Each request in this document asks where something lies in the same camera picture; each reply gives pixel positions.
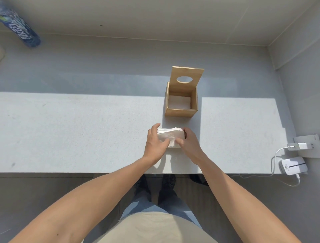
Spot person's left hand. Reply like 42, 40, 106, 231
142, 123, 171, 166

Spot beige shirt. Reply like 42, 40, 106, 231
94, 211, 219, 243

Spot wooden tissue box with lid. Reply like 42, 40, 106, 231
164, 66, 205, 117

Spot blue plastic bottle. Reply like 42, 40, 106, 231
0, 5, 42, 48

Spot blue jeans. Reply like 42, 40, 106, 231
120, 185, 203, 229

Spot white square device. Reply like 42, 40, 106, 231
279, 157, 308, 176

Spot white tissue pack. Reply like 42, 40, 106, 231
157, 127, 186, 149

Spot person's left forearm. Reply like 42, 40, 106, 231
9, 156, 160, 243

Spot white charger plug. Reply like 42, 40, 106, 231
287, 143, 314, 151

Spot person's right hand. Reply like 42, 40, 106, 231
174, 128, 207, 166

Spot white charging cable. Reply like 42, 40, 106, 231
271, 146, 300, 187

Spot person's right forearm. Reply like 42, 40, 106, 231
192, 155, 302, 243

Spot white wall socket plate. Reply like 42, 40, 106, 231
294, 134, 320, 158

